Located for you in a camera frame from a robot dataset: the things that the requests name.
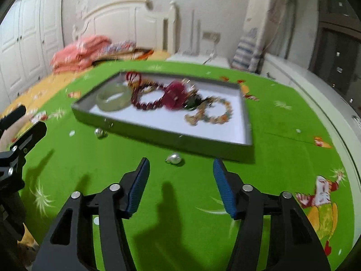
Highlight wall power socket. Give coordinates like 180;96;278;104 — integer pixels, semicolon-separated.
202;31;220;43

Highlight grey shallow tray box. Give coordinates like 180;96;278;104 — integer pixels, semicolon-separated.
72;70;255;163

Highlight yellow floral bedsheet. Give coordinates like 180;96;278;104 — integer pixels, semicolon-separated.
0;49;171;153

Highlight multicolour bead bracelet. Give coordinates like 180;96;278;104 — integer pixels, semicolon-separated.
184;96;234;126

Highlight sailboat print curtain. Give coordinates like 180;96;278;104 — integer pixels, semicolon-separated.
231;0;289;72

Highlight folded pink quilt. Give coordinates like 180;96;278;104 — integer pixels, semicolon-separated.
50;35;111;73

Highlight white bed headboard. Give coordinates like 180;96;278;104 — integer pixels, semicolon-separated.
72;0;178;54

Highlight thin gold bangles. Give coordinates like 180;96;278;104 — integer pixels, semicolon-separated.
139;81;158;94

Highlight gold bangle pair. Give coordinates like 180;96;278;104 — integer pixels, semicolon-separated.
181;78;198;97

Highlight white pearl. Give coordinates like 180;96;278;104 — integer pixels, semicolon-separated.
94;128;108;139
165;152;182;165

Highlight dark framed window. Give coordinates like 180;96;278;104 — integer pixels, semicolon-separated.
309;0;360;114

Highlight patterned pillow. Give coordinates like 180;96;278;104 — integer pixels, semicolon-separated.
102;40;136;54

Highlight white window cabinet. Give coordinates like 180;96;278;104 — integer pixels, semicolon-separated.
259;53;361;204

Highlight white nightstand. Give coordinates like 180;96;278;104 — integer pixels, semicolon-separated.
166;53;231;69

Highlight green cartoon cloth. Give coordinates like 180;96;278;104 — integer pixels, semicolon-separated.
21;63;355;270

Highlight black cord green pendant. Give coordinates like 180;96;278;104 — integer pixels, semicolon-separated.
183;92;213;111

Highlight black orange blanket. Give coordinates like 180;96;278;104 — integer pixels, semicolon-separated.
92;48;154;67

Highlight red rose pendant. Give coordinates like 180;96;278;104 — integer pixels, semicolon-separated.
163;81;187;110

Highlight white charger cable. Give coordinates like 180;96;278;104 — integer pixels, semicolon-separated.
201;40;219;65

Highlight pale green jade bangle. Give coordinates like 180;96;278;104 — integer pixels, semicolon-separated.
95;84;132;112

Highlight white wardrobe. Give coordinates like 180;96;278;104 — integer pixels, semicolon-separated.
1;0;64;111

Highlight dark red bead bracelet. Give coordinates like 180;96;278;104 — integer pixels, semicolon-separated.
130;81;168;112

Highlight wall paper notices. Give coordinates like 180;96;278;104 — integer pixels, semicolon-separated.
75;0;88;20

